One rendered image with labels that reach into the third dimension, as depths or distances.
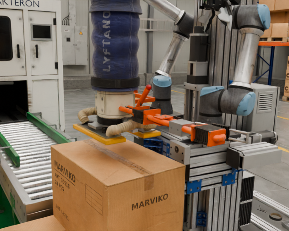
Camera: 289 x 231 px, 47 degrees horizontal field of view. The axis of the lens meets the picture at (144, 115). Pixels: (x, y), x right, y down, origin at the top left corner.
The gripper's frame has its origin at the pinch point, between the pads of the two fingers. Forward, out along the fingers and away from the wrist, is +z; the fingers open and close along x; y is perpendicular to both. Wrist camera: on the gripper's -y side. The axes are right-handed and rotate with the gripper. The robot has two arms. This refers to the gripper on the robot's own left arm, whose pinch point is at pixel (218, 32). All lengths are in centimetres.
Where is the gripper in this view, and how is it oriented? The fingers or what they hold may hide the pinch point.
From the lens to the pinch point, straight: 136.5
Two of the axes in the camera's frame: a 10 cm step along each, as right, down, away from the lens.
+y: -8.9, 0.8, -4.5
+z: -0.2, 9.8, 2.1
